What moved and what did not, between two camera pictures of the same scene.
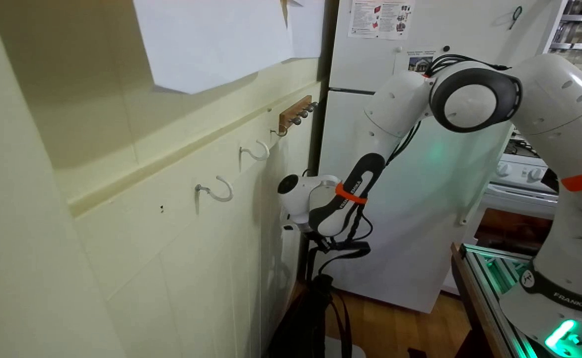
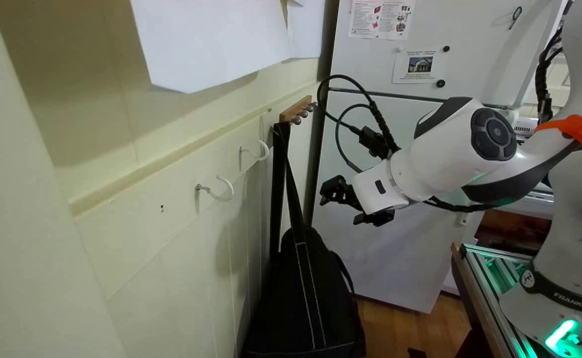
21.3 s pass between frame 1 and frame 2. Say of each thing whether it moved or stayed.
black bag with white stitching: moved
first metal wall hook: stayed
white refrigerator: stayed
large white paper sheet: stayed
